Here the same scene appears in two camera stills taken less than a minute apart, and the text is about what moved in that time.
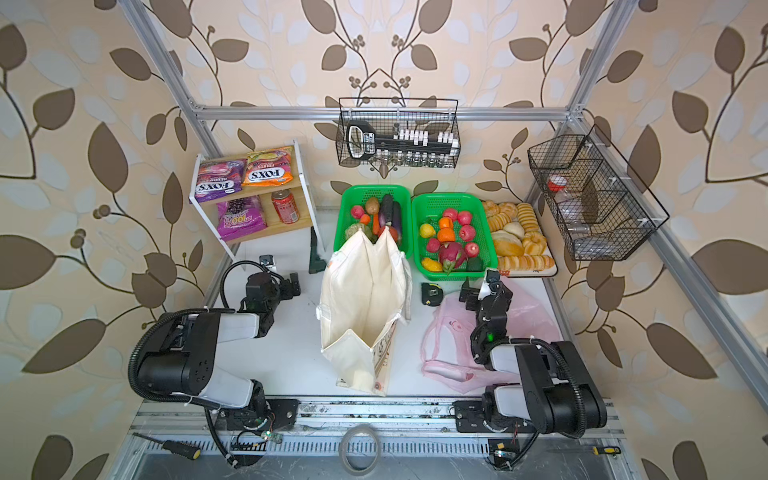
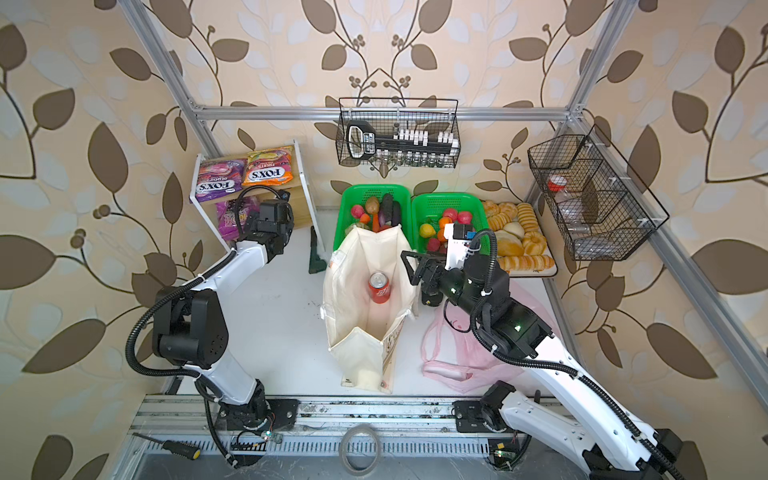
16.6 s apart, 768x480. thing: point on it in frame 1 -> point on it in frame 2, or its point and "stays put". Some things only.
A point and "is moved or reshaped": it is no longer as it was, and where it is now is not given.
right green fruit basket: [429, 208] stays put
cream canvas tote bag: [366, 294] stays put
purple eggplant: [396, 215] stays put
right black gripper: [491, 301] -> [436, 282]
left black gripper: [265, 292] -> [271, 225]
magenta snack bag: [240, 216] stays put
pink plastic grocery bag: [447, 327] stays put
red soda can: [285, 206] is moved or reshaped
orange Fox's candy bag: [268, 167] stays put
